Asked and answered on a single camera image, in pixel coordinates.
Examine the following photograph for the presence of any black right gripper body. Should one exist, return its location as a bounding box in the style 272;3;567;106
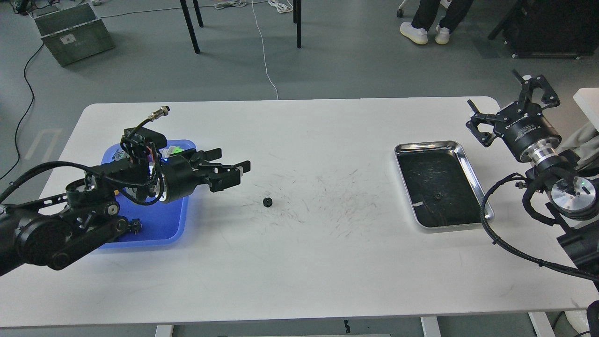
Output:
499;102;562;163

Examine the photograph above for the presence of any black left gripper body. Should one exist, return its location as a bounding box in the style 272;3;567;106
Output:
159;155;208;204

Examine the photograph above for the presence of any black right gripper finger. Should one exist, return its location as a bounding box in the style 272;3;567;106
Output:
465;99;508;148
511;69;561;113

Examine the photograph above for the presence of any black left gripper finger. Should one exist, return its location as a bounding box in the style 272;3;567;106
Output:
208;161;251;192
189;148;222;166

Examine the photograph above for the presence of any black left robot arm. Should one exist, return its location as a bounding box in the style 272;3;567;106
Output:
0;147;251;275

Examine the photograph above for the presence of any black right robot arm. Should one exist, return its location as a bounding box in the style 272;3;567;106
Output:
466;70;599;286

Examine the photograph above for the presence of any green grey connector part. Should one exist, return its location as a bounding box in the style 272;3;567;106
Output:
161;146;185;158

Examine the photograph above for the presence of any blue plastic tray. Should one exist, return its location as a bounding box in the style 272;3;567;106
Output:
96;139;197;247

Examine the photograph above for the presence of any black equipment case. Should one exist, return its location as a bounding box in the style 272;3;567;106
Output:
488;0;599;58

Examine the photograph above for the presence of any steel tray with black mat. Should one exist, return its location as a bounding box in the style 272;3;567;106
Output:
394;140;494;233

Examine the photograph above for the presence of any standing person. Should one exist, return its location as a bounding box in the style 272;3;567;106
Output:
399;0;473;45

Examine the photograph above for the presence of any black small table leg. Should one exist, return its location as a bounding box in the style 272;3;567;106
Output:
192;0;204;28

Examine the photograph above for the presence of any black table leg left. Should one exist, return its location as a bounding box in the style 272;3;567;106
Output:
180;0;201;55

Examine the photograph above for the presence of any grey plastic crate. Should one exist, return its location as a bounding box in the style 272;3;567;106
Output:
34;3;116;67

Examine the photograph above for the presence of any black table leg right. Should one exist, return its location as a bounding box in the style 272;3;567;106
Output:
293;0;302;49

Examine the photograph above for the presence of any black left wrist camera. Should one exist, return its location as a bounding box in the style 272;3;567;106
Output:
120;127;167;163

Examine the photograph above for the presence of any green push button switch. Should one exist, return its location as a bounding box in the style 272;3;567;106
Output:
127;218;143;234

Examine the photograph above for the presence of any white floor cable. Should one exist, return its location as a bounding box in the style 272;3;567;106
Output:
214;0;294;100

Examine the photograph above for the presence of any black floor cable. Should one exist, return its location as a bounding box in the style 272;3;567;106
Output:
0;42;45;179

